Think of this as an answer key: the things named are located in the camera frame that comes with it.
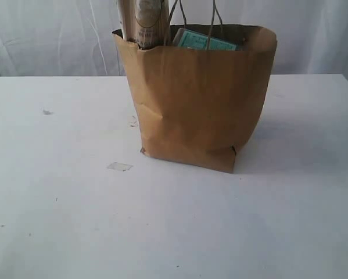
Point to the clear jar with gold lid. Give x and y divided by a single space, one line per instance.
190 39

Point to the spaghetti packet with Italian flag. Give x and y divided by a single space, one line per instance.
143 22

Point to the brown paper shopping bag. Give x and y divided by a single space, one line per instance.
199 107

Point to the clear tape scrap on table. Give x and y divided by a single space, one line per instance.
119 166

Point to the white backdrop curtain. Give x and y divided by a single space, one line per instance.
74 38

